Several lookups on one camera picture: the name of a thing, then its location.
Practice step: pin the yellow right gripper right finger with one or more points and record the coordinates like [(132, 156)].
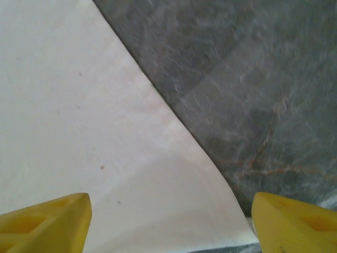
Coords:
[(295, 232)]

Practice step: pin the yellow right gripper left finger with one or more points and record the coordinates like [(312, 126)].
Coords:
[(39, 232)]

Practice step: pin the white printed t-shirt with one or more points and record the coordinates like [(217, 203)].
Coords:
[(79, 105)]

